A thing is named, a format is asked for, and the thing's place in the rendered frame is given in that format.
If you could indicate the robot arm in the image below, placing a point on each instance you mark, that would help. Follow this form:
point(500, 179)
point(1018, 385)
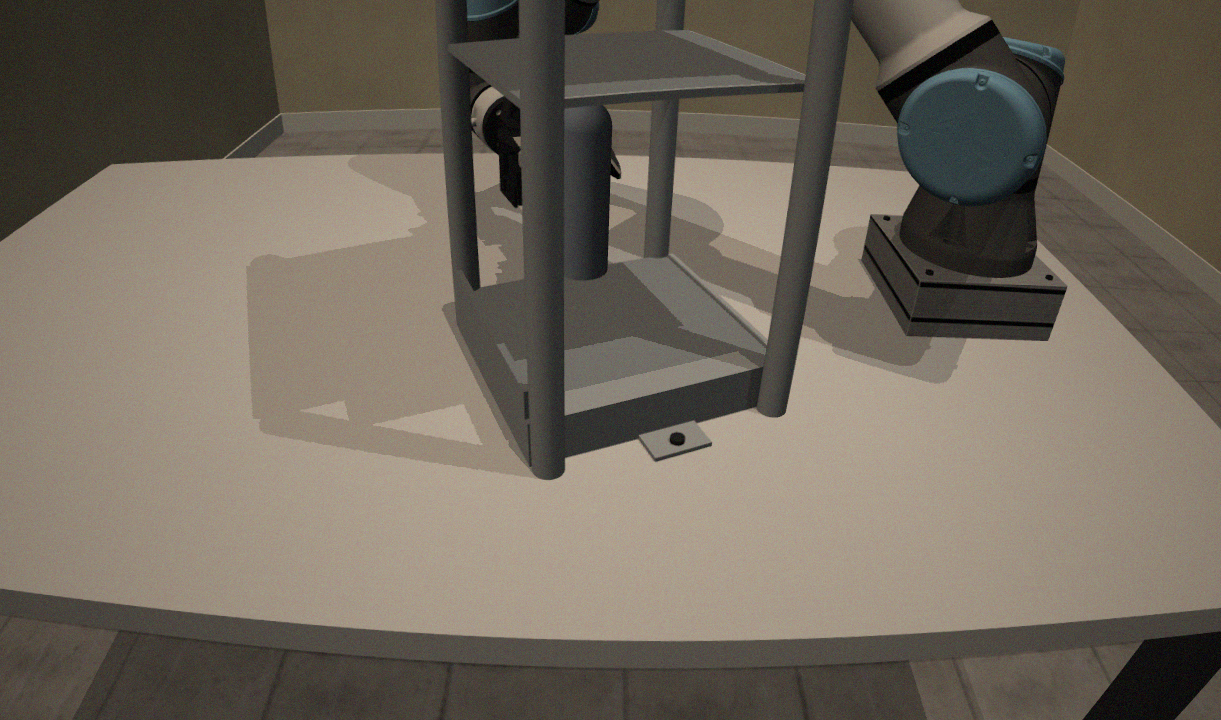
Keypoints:
point(969, 131)

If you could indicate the grey shelving unit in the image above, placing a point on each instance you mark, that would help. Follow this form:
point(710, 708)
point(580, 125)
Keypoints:
point(649, 349)

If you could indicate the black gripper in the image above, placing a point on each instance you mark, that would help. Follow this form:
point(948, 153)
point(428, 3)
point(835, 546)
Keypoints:
point(507, 134)

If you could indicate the dark grey bottle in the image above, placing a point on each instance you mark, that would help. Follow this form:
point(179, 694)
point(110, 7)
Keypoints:
point(587, 172)

